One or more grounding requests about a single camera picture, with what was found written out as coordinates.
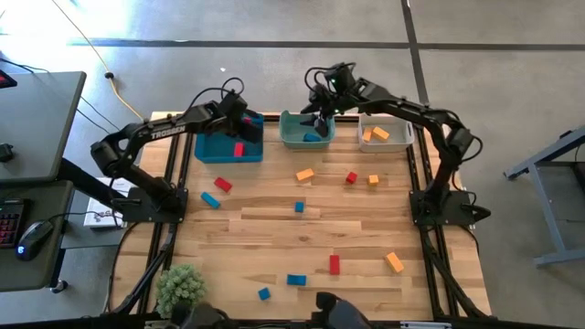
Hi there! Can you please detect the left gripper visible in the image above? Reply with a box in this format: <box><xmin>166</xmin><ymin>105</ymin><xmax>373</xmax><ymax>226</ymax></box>
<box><xmin>218</xmin><ymin>111</ymin><xmax>265</xmax><ymax>143</ymax></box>

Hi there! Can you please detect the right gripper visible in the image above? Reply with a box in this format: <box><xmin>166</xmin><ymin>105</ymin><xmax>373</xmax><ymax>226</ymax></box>
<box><xmin>299</xmin><ymin>81</ymin><xmax>363</xmax><ymax>138</ymax></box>

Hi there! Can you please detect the blue rectangular block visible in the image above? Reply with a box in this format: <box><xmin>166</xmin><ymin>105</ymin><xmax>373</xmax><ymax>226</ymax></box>
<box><xmin>199</xmin><ymin>191</ymin><xmax>222</xmax><ymax>210</ymax></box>

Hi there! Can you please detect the teal plastic bin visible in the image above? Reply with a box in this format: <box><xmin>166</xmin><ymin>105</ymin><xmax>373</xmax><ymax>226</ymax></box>
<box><xmin>279</xmin><ymin>109</ymin><xmax>337</xmax><ymax>151</ymax></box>

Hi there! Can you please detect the blue plastic bin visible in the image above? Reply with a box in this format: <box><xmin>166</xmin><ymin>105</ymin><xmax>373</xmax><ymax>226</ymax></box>
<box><xmin>194</xmin><ymin>111</ymin><xmax>265</xmax><ymax>165</ymax></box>

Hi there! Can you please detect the white plastic bin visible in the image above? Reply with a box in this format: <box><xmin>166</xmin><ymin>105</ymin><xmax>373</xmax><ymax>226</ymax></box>
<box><xmin>356</xmin><ymin>113</ymin><xmax>416</xmax><ymax>154</ymax></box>

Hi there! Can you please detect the green artificial plant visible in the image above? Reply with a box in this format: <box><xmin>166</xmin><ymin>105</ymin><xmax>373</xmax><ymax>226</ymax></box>
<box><xmin>154</xmin><ymin>262</ymin><xmax>207</xmax><ymax>320</ymax></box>

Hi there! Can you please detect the black desk leg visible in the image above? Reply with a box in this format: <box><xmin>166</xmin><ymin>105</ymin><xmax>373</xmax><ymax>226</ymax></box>
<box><xmin>57</xmin><ymin>157</ymin><xmax>127</xmax><ymax>211</ymax></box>

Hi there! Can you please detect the white booklet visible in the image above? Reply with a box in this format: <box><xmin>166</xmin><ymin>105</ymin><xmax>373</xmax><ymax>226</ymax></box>
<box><xmin>83</xmin><ymin>176</ymin><xmax>137</xmax><ymax>228</ymax></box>

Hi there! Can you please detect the black computer mouse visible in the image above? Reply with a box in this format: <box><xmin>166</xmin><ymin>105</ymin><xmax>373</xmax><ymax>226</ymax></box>
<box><xmin>16</xmin><ymin>219</ymin><xmax>55</xmax><ymax>262</ymax></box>

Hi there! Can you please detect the black backlit keyboard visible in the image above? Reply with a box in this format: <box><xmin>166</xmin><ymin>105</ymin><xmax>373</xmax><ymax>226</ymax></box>
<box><xmin>0</xmin><ymin>197</ymin><xmax>27</xmax><ymax>250</ymax></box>

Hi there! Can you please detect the dark grey desk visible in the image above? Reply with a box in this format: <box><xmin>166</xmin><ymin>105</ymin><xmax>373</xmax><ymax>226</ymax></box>
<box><xmin>0</xmin><ymin>180</ymin><xmax>75</xmax><ymax>293</ymax></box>

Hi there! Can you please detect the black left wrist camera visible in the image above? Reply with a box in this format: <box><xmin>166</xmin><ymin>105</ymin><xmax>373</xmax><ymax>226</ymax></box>
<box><xmin>222</xmin><ymin>90</ymin><xmax>249</xmax><ymax>115</ymax></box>

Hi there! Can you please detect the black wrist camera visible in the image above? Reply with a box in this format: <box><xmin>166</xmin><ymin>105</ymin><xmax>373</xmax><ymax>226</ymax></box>
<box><xmin>222</xmin><ymin>90</ymin><xmax>249</xmax><ymax>115</ymax></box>
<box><xmin>326</xmin><ymin>63</ymin><xmax>356</xmax><ymax>90</ymax></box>

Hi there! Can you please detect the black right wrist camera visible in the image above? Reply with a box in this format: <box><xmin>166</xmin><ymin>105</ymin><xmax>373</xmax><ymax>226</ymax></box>
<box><xmin>326</xmin><ymin>63</ymin><xmax>356</xmax><ymax>90</ymax></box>

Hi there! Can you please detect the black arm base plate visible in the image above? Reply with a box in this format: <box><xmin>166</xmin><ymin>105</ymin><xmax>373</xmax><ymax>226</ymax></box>
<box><xmin>409</xmin><ymin>188</ymin><xmax>477</xmax><ymax>228</ymax></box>
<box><xmin>119</xmin><ymin>186</ymin><xmax>189</xmax><ymax>224</ymax></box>

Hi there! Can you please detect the black frame rail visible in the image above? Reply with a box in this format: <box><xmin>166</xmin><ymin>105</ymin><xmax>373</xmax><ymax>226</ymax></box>
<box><xmin>102</xmin><ymin>113</ymin><xmax>196</xmax><ymax>321</ymax></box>
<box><xmin>404</xmin><ymin>113</ymin><xmax>493</xmax><ymax>321</ymax></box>

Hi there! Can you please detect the yellow floor cable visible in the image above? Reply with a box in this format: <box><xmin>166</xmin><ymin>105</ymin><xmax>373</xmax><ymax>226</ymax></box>
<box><xmin>48</xmin><ymin>0</ymin><xmax>147</xmax><ymax>122</ymax></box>

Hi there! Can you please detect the grey metal table frame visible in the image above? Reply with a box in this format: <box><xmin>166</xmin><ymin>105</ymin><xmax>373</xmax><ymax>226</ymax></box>
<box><xmin>504</xmin><ymin>125</ymin><xmax>585</xmax><ymax>269</ymax></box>

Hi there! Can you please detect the black frame beam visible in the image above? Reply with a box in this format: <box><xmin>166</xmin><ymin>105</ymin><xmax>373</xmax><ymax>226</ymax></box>
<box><xmin>0</xmin><ymin>313</ymin><xmax>585</xmax><ymax>329</ymax></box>

